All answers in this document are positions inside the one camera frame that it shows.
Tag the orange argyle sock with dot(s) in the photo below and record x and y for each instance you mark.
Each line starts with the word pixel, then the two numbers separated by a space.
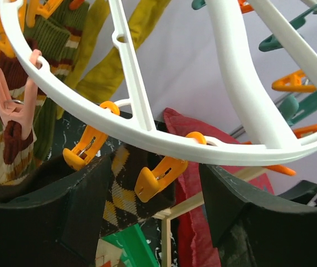
pixel 107 255

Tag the teal clothespin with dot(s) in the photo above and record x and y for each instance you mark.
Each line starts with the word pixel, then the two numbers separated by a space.
pixel 284 33
pixel 293 111

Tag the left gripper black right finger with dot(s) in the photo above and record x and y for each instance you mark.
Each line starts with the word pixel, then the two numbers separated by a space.
pixel 247 229

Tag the striped green brown sock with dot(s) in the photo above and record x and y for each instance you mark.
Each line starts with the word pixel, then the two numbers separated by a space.
pixel 57 38

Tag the white round clip hanger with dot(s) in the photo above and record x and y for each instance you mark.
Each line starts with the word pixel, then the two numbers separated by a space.
pixel 140 130

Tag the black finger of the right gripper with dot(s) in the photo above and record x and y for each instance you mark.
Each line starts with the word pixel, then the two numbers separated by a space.
pixel 301 197

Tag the wooden clothes rack frame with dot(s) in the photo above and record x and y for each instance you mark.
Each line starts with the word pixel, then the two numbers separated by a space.
pixel 246 174

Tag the green plastic tray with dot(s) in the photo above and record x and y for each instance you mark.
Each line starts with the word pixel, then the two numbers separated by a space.
pixel 132 242

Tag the mustard yellow sock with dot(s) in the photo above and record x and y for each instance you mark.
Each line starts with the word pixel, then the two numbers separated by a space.
pixel 103 80
pixel 95 17

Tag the brown argyle sock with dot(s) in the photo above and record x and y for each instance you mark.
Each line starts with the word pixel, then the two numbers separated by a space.
pixel 123 208

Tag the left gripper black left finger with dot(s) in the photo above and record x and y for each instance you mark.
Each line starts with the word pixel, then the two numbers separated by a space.
pixel 53 218

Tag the pink clothespin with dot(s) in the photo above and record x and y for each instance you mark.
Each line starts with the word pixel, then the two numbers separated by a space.
pixel 18 97

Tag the orange clothespin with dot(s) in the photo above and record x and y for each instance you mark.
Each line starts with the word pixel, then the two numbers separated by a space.
pixel 86 149
pixel 303 80
pixel 151 182

